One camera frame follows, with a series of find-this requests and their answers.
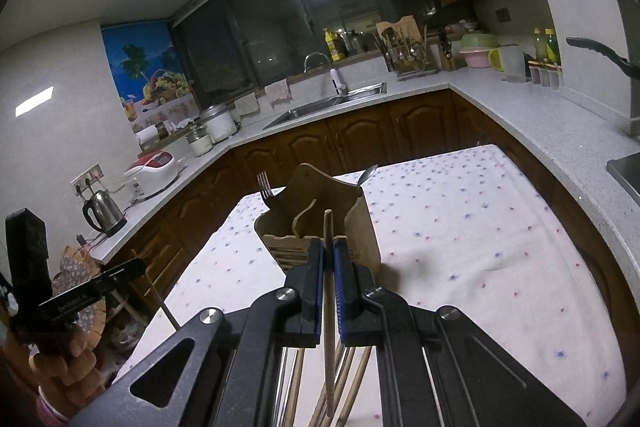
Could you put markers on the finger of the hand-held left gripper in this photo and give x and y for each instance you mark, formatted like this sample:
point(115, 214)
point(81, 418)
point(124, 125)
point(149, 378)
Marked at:
point(95, 289)

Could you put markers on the metal fork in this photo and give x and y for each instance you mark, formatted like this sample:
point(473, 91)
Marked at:
point(265, 189)

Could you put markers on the glass jar with white contents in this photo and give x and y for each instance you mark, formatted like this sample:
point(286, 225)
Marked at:
point(200, 146)

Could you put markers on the wall power socket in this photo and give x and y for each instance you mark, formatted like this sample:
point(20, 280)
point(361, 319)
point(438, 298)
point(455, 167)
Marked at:
point(87, 179)

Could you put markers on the white dish cloth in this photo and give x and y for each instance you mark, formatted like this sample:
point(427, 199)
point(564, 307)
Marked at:
point(246, 105)

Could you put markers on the wooden knife block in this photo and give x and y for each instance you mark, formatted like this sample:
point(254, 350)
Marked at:
point(446, 57)

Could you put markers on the chrome kitchen faucet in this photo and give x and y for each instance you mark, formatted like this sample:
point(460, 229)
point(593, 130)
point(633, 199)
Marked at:
point(337, 82)

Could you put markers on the white pot with metal lid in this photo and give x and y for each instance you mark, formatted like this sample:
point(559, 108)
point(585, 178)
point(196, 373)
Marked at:
point(217, 127)

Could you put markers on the green and yellow bottle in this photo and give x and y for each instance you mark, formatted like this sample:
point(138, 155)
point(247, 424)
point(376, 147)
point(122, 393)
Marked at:
point(552, 47)

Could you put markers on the metal spoon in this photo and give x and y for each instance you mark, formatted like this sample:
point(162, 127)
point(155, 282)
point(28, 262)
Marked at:
point(369, 172)

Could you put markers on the stainless steel tray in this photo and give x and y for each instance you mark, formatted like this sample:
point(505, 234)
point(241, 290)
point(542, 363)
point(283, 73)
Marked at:
point(625, 174)

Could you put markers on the wooden utensil holder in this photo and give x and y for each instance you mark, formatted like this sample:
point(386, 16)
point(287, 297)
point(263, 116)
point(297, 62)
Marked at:
point(305, 192)

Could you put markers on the dotted white tablecloth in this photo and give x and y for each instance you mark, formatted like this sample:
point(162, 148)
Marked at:
point(450, 232)

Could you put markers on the pink basin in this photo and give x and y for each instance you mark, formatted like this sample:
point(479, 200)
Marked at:
point(472, 59)

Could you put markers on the metal utensil drying rack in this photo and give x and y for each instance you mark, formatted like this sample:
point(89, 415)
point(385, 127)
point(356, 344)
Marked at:
point(407, 57)

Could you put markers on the floral patterned cloth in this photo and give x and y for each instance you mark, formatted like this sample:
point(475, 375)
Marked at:
point(75, 267)

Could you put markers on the white paper roll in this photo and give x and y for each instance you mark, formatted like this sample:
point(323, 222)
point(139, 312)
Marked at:
point(147, 139)

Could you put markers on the dark wall outlet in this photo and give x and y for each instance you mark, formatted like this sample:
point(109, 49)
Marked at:
point(502, 15)

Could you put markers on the palm and fruit wall poster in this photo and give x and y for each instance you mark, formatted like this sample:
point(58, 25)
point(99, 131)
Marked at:
point(135, 57)

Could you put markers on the red and white rice cooker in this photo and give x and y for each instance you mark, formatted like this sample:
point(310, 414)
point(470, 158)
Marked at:
point(150, 172)

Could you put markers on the dark kitchen window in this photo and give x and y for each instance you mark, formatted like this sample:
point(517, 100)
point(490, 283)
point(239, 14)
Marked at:
point(260, 22)

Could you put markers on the person's left hand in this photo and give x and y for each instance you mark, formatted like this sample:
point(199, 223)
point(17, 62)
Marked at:
point(65, 367)

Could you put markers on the seasoning jar set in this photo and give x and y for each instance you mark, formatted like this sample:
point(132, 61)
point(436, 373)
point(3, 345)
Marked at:
point(545, 74)

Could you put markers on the dark sauce bottle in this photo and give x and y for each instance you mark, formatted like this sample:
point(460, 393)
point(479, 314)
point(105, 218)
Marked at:
point(351, 44)

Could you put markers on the pink dish cloth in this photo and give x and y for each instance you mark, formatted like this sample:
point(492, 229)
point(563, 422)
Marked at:
point(277, 91)

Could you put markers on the pale yellow liquid bottle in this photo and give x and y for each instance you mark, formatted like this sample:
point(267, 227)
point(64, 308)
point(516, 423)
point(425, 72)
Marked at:
point(538, 47)

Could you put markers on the stainless steel sink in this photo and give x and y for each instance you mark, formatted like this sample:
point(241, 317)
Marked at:
point(310, 109)

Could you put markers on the wooden cutting board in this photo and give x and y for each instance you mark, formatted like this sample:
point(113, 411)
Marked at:
point(400, 24)

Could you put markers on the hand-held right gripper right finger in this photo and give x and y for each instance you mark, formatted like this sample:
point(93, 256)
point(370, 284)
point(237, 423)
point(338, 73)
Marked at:
point(342, 294)

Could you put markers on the wooden lower cabinets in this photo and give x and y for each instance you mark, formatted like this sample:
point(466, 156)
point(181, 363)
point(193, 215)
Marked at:
point(400, 122)

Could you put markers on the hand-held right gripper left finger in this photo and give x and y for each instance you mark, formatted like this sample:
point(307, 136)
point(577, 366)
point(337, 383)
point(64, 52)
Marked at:
point(320, 289)

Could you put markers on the yellow oil bottle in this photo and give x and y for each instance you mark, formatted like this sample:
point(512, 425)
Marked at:
point(334, 47)

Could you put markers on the stainless steel electric kettle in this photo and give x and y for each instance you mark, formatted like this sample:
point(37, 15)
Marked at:
point(102, 209)

